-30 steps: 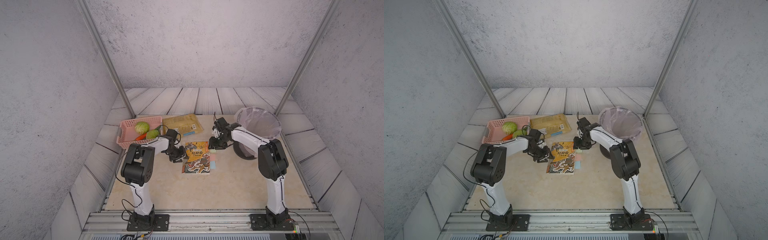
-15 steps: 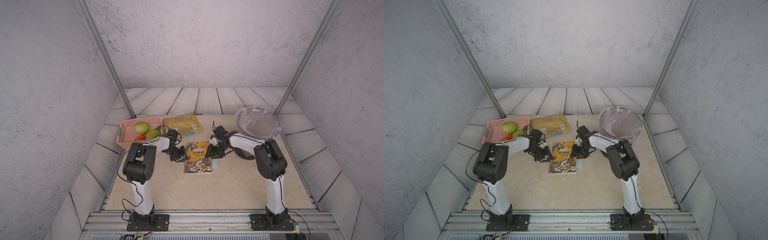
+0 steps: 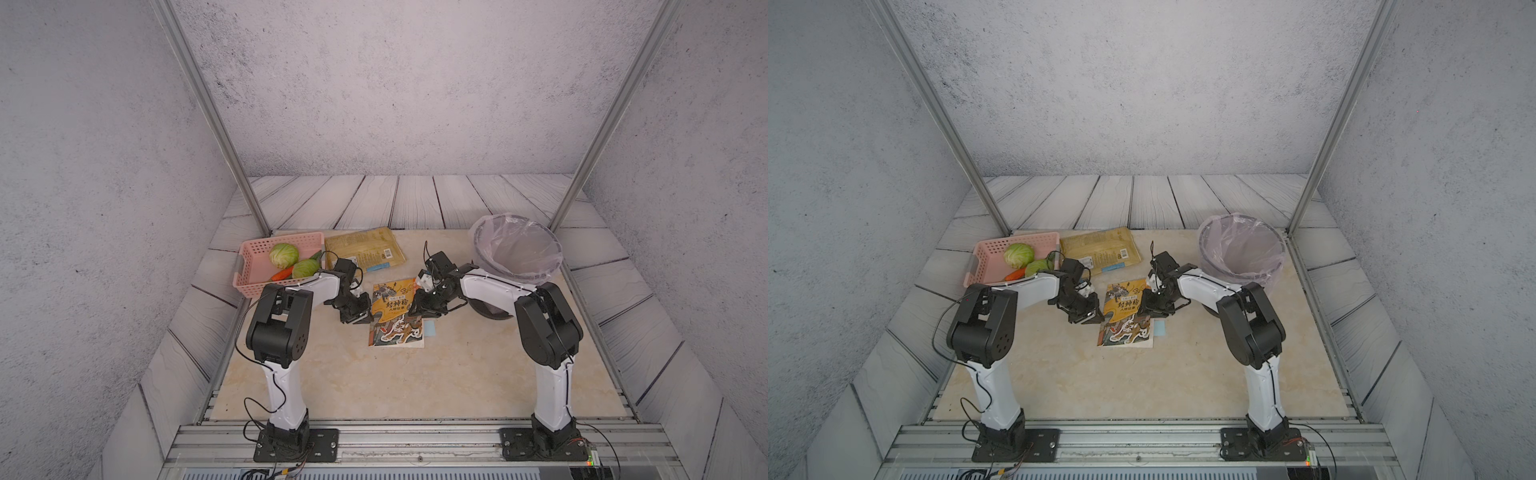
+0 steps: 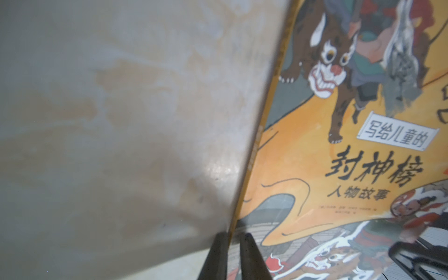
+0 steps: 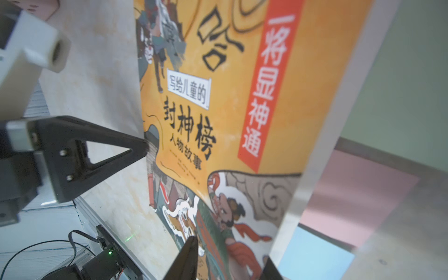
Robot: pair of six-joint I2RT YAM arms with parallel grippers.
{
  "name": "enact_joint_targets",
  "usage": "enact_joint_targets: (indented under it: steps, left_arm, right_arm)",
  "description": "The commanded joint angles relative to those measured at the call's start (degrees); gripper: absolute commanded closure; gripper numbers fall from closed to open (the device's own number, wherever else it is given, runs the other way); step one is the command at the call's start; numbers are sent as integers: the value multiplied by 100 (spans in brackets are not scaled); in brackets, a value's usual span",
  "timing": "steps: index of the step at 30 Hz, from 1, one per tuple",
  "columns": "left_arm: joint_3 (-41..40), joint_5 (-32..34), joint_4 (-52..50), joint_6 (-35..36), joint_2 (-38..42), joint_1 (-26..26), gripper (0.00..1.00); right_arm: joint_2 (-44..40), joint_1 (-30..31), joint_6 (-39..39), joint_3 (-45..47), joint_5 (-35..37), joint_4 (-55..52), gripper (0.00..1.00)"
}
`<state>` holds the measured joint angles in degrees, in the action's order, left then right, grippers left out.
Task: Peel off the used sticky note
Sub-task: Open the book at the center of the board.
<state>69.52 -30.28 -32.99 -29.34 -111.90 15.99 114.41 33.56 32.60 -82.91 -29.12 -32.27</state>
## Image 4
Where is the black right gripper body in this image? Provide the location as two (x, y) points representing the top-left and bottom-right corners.
(388, 229), (448, 280)

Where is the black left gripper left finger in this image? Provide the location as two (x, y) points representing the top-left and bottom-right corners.
(197, 232), (229, 280)

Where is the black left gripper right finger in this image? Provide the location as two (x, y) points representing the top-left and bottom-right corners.
(240, 233), (272, 280)

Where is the illustrated children's story book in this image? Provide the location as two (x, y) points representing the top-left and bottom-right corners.
(233, 1), (448, 280)

